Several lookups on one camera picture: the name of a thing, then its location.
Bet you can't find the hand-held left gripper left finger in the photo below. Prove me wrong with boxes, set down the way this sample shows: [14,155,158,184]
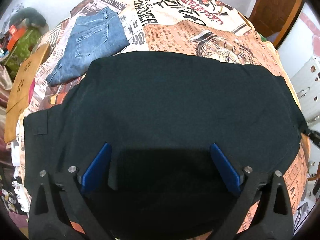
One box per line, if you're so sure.
[28,142,118,240]

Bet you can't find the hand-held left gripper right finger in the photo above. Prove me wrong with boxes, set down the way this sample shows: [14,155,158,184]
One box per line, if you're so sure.
[210,143,294,240]

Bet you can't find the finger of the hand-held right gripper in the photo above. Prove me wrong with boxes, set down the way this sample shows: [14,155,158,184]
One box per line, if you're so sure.
[306,127,320,149]

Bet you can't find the black pants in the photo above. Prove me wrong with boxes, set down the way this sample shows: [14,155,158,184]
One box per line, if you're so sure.
[22,51,309,240]

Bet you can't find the dark floral cloth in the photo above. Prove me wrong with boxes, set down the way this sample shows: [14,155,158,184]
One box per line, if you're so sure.
[0,167,30,230]

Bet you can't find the brown cardboard box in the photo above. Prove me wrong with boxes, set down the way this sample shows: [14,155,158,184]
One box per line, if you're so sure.
[4,42,50,143]

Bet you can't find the wooden framed mirror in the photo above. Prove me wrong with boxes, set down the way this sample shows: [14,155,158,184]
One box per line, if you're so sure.
[274,1,320,80]

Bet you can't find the pink satin curtain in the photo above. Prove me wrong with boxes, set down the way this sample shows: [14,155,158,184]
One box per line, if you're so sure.
[0,62,13,140]

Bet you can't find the blue denim jeans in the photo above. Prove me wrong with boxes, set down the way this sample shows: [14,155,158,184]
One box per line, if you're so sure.
[46,6,130,86]

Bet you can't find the brown wooden door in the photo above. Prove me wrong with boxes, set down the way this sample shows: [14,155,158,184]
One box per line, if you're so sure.
[249,0,303,48]

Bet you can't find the green patterned bag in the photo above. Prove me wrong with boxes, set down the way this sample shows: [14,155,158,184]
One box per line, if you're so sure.
[5,26,42,75]

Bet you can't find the printed newspaper pattern blanket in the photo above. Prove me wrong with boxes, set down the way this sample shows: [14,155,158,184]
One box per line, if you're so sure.
[11,0,313,240]

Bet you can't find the orange box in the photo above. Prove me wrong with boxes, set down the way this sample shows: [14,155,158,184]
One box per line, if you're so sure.
[7,25,27,50]

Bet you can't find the grey plush toy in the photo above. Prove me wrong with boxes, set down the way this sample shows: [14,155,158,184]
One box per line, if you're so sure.
[10,7,48,29]

